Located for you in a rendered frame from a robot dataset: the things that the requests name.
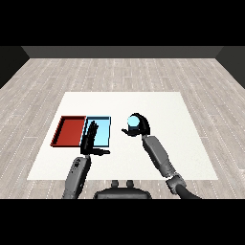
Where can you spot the light blue shallow open box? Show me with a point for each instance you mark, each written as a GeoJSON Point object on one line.
{"type": "Point", "coordinates": [102, 132]}

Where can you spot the dark grey robot body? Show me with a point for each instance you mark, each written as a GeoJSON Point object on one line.
{"type": "Point", "coordinates": [122, 191]}

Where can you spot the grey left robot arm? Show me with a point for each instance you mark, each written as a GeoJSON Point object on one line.
{"type": "Point", "coordinates": [75, 176]}

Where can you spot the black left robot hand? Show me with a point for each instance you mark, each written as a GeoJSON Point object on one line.
{"type": "Point", "coordinates": [89, 139]}

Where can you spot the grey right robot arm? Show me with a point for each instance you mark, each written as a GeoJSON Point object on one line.
{"type": "Point", "coordinates": [160, 158]}

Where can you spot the red shallow open box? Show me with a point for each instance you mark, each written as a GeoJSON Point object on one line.
{"type": "Point", "coordinates": [69, 130]}

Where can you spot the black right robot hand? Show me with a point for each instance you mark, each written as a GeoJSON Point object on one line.
{"type": "Point", "coordinates": [143, 125]}

